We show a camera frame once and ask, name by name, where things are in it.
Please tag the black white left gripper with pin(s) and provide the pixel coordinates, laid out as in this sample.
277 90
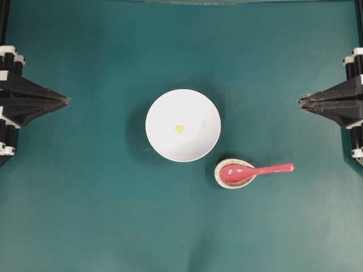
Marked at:
13 115

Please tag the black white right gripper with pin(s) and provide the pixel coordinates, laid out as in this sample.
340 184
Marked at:
343 113

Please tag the pink ceramic spoon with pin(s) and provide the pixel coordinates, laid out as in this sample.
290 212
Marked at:
235 173

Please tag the small speckled spoon rest dish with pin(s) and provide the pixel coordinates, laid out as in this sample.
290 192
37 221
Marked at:
225 184

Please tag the white round bowl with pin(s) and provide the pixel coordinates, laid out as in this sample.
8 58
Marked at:
192 109

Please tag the yellow hexagonal prism block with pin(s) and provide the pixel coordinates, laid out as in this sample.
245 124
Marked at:
180 128

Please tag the black left frame rail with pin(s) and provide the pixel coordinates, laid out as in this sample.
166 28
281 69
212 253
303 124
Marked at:
4 16

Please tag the black frame rail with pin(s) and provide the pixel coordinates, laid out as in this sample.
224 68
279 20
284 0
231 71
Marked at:
4 16
359 15

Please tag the black right frame rail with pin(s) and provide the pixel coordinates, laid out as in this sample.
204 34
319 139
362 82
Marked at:
359 15

